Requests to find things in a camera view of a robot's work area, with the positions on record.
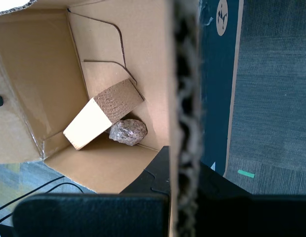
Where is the light wooden block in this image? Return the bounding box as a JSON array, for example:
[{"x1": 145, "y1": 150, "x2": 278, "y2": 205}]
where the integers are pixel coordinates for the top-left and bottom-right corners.
[{"x1": 63, "y1": 78, "x2": 145, "y2": 151}]

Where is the thin black cable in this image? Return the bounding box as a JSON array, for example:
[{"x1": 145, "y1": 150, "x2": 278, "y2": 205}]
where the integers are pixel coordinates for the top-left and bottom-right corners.
[
  {"x1": 0, "y1": 176, "x2": 65, "y2": 213},
  {"x1": 0, "y1": 182, "x2": 85, "y2": 223}
]

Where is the brown cardboard box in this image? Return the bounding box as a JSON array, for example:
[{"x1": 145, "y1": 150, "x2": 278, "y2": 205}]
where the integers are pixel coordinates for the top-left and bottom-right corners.
[{"x1": 0, "y1": 0, "x2": 244, "y2": 237}]

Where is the short green floor tape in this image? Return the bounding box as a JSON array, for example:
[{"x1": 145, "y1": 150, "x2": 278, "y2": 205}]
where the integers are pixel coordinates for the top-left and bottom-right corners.
[{"x1": 237, "y1": 169, "x2": 256, "y2": 179}]

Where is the speckled beige rock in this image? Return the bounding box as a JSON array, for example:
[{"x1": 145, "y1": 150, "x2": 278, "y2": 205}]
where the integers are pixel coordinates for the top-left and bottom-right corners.
[{"x1": 109, "y1": 118, "x2": 148, "y2": 147}]

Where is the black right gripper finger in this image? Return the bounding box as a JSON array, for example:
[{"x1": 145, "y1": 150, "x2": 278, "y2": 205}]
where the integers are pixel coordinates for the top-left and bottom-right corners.
[
  {"x1": 12, "y1": 145, "x2": 171, "y2": 237},
  {"x1": 196, "y1": 160, "x2": 306, "y2": 237}
]

